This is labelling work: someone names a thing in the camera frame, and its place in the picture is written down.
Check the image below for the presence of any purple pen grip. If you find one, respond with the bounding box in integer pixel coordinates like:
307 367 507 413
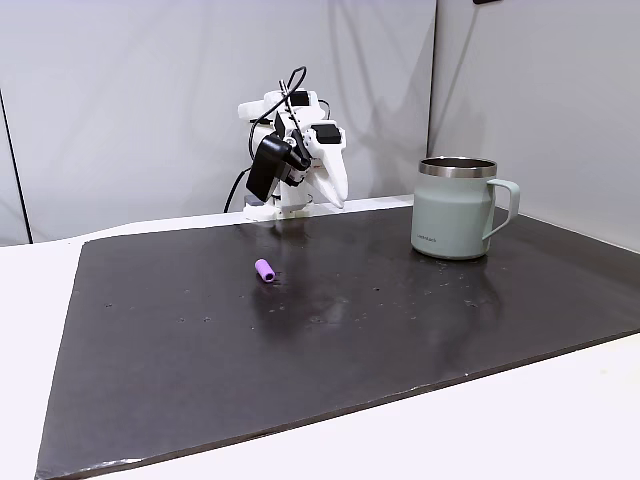
254 257 277 286

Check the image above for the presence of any pale green steel mug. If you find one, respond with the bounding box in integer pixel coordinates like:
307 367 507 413
410 155 522 262

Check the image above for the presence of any dark table mat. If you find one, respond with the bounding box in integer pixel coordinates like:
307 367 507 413
34 205 640 480

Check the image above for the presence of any black camera box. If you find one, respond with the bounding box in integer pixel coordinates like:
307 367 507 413
244 133 312 202

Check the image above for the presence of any black looped camera cable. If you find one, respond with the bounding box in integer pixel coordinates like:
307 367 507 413
248 65 332 157

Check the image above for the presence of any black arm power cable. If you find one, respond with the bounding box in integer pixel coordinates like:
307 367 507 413
222 168 250 214

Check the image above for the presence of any thin black wall cable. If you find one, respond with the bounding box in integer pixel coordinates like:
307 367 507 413
0 88 34 245

